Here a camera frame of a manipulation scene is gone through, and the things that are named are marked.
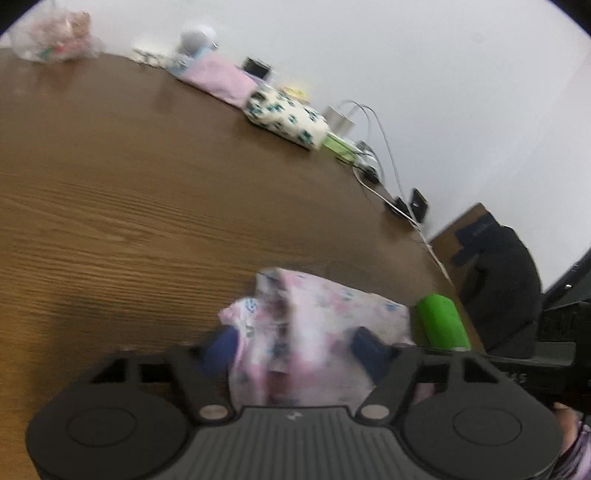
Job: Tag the pink floral garment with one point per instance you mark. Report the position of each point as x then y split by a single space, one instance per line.
293 340

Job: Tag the person's right hand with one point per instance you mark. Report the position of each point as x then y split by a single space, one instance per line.
569 423

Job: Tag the white power strip with chargers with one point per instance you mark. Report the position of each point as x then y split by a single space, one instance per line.
344 140

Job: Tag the white round lamp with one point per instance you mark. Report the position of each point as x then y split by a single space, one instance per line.
191 45

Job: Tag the clear plastic bag with items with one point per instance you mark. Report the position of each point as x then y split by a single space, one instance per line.
49 33

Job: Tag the black chair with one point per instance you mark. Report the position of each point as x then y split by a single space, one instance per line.
502 291

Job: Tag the pink folded cloth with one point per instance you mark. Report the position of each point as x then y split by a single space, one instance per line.
211 73

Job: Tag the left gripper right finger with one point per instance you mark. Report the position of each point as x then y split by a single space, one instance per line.
375 356

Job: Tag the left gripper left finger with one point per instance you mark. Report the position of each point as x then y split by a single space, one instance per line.
219 352

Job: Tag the white cloth with green flowers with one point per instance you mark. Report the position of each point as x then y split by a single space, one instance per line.
284 116

